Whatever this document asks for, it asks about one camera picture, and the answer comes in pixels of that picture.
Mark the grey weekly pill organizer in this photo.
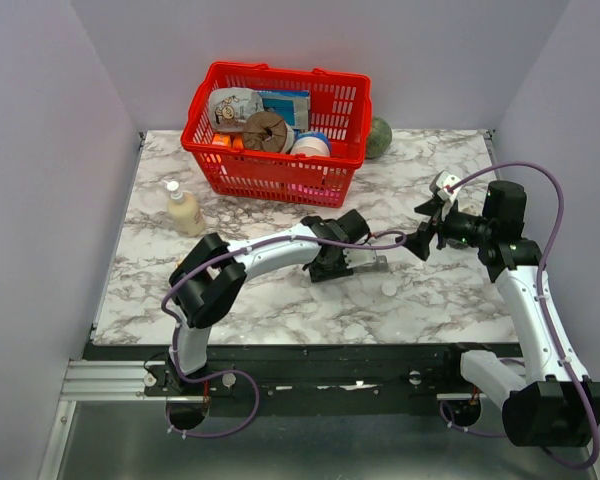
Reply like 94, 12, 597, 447
352, 256, 389, 274

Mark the white blue tub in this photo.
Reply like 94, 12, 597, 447
290, 131, 332, 157

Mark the white snack pouch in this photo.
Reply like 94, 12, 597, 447
208, 87, 264, 133

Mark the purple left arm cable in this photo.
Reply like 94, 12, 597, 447
160, 230, 409, 381

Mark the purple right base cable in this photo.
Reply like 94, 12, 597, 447
439, 394, 511, 439

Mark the orange packet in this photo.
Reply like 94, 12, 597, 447
212, 133, 244, 149

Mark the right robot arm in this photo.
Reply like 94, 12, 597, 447
406, 173, 600, 447

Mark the brown round lid container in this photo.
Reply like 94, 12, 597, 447
242, 111, 295, 154

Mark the black front rail frame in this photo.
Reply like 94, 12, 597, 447
139, 341, 526, 417

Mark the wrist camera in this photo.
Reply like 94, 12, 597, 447
343, 249, 384, 269
429, 170, 460, 204

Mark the cream pump lotion bottle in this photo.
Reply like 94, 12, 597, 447
165, 180, 206, 237

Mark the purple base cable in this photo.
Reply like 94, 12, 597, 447
439, 394, 511, 439
165, 368, 263, 441

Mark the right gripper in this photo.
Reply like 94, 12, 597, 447
396, 196, 494, 261

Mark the red plastic shopping basket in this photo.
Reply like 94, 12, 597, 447
181, 62, 372, 208

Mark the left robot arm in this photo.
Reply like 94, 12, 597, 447
161, 210, 378, 395

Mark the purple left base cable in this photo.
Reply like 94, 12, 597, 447
165, 368, 263, 441

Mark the blue carton box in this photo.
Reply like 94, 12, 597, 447
257, 90, 311, 131

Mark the green round melon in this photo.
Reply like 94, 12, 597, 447
365, 116, 393, 159

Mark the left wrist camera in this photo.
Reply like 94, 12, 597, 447
343, 249, 384, 269

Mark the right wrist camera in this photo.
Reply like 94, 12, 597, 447
429, 170, 460, 204

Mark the white bottle cap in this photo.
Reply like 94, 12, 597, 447
381, 282, 397, 297

